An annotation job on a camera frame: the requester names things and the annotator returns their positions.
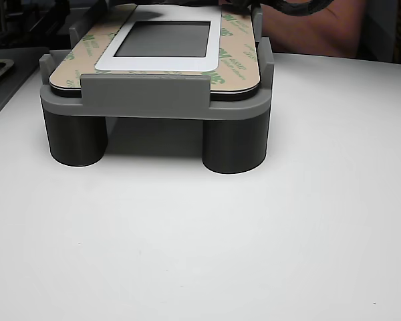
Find white panel with window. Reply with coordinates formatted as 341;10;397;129
49;3;262;102

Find grey 3D-printed fixture stand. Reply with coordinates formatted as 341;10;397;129
39;0;275;175

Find tan 3M protective film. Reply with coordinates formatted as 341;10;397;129
48;3;262;94

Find flat grey tray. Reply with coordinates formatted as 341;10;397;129
0;46;51;128

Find tan rounded liner frame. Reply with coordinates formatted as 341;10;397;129
0;58;15;92

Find person's left forearm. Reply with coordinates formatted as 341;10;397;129
261;0;367;63

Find grey blue-padded gripper finger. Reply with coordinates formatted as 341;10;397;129
220;0;255;17

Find black braided cable loop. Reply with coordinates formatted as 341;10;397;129
263;0;336;18

